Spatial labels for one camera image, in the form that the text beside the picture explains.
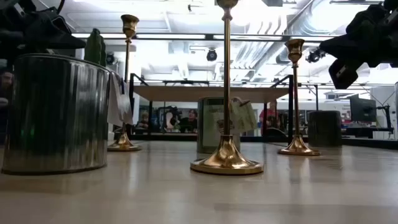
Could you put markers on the black ceiling spotlight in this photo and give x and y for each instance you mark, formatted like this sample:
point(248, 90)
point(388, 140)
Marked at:
point(211, 55)
point(110, 58)
point(314, 56)

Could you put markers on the large shiny metal can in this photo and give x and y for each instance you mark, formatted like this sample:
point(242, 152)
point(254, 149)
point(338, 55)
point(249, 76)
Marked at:
point(56, 115)

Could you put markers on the wooden shelf with black legs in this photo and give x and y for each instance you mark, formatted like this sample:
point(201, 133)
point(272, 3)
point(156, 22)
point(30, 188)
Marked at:
point(186, 93)

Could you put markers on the metal can with paper label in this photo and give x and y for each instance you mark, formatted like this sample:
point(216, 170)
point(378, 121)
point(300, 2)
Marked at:
point(208, 124)

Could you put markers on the black computer monitor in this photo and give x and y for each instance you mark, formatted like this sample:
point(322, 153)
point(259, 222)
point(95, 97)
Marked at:
point(362, 109)

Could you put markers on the large brass candlestick holder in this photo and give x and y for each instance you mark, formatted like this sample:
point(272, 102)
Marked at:
point(227, 155)

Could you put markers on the white paper tag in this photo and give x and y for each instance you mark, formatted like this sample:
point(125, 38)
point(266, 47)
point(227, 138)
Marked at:
point(118, 102)

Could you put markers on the dark ribbed metal can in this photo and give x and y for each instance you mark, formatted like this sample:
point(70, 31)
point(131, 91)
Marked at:
point(325, 127)

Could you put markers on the person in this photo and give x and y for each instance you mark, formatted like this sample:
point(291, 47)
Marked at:
point(6, 82)
point(188, 121)
point(143, 120)
point(270, 116)

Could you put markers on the black table edge frame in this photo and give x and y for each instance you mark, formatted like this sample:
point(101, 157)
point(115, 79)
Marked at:
point(373, 143)

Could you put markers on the black background robot arm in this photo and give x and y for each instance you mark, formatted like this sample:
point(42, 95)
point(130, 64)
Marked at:
point(169, 118)

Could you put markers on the black desk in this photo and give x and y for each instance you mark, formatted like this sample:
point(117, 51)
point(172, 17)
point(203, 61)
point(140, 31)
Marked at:
point(367, 130)

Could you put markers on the green printed paper tag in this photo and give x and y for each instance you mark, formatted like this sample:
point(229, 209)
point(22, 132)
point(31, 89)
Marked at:
point(245, 116)

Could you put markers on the short brass candlestick holder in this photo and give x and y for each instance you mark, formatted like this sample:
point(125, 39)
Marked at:
point(294, 49)

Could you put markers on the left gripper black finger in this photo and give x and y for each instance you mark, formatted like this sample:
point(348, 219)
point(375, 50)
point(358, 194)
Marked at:
point(59, 39)
point(57, 18)

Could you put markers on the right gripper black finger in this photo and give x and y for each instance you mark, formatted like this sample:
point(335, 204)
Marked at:
point(351, 45)
point(345, 74)

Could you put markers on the tall slim brass candlestick holder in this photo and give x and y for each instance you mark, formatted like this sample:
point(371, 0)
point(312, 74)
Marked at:
point(129, 26)

